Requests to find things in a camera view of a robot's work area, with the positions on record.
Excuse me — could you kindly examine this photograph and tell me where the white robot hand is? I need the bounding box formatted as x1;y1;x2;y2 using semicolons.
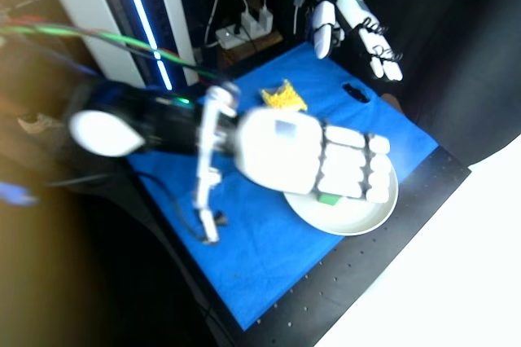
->
311;0;405;82
234;106;392;204

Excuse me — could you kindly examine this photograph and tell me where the bag of yellow beads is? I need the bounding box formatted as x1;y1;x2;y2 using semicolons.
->
260;79;309;112

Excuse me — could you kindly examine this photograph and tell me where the white round plate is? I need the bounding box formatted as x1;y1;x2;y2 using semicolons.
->
283;167;399;237

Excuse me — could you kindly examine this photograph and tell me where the brown wooden board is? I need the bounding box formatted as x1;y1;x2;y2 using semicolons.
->
219;31;286;67

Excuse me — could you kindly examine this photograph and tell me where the black curtain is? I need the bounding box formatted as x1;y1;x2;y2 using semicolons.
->
357;0;521;165

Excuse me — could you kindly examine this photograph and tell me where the blue table cloth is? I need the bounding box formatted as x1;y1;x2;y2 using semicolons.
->
128;41;440;332

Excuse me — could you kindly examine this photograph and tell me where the white power strip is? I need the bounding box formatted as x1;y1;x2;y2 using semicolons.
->
214;7;274;50

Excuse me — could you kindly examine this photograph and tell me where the white column with blue light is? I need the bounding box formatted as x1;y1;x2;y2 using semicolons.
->
34;0;200;91

